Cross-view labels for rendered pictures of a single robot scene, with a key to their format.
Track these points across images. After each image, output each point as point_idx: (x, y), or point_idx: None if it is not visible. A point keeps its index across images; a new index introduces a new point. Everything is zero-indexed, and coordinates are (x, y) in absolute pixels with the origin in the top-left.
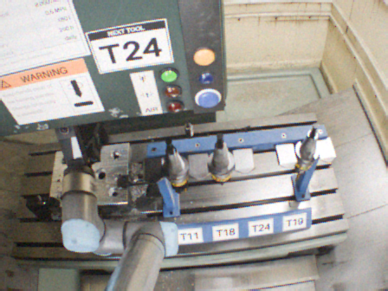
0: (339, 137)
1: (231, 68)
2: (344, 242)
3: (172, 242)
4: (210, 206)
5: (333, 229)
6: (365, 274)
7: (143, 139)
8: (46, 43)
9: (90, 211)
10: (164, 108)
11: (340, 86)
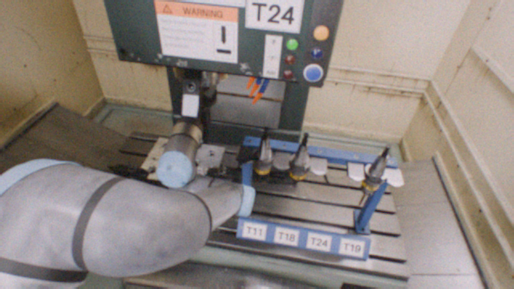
0: (407, 197)
1: (317, 128)
2: None
3: (249, 200)
4: (277, 214)
5: (391, 270)
6: None
7: (236, 152)
8: None
9: (191, 152)
10: (279, 75)
11: (418, 159)
